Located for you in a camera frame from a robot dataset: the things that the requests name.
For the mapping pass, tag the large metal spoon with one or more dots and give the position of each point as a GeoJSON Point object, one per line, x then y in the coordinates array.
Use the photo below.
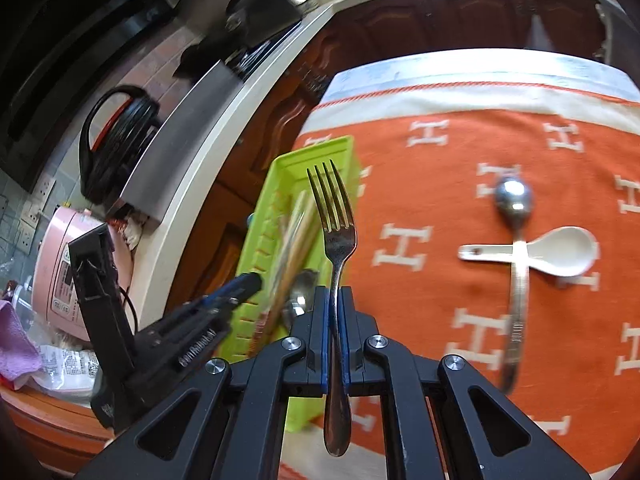
{"type": "Point", "coordinates": [512, 200]}

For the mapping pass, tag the white ceramic spoon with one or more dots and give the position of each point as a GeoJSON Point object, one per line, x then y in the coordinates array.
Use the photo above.
{"type": "Point", "coordinates": [565, 250]}

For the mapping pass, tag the printed plastic bag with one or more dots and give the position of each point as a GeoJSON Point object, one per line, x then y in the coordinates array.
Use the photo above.
{"type": "Point", "coordinates": [65, 370]}

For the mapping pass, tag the green plastic utensil tray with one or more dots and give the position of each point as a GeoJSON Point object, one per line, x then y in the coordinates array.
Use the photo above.
{"type": "Point", "coordinates": [290, 170]}

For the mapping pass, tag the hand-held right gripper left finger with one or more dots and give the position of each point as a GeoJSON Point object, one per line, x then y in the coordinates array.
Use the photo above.
{"type": "Point", "coordinates": [325, 340]}

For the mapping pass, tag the purple cloth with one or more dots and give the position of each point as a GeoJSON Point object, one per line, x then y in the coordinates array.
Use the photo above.
{"type": "Point", "coordinates": [17, 345]}

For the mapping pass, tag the metal fork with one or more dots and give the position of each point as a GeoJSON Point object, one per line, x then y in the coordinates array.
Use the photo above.
{"type": "Point", "coordinates": [340, 245]}

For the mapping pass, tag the wooden chopstick with red pattern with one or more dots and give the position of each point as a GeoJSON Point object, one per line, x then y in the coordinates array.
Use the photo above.
{"type": "Point", "coordinates": [292, 240]}
{"type": "Point", "coordinates": [306, 240]}

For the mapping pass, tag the pink rice cooker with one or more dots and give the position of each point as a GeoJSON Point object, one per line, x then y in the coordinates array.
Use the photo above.
{"type": "Point", "coordinates": [60, 270]}

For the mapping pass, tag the orange printed blanket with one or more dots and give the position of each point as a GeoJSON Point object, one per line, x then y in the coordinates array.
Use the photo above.
{"type": "Point", "coordinates": [425, 195]}

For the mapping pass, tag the stainless steel panel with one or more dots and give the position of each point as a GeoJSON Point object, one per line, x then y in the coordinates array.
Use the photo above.
{"type": "Point", "coordinates": [175, 160]}

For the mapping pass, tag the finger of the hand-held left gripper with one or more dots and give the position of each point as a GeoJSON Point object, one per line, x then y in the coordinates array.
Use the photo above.
{"type": "Point", "coordinates": [235, 290]}

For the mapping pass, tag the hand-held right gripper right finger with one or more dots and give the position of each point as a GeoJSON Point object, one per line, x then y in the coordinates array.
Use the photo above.
{"type": "Point", "coordinates": [346, 340]}

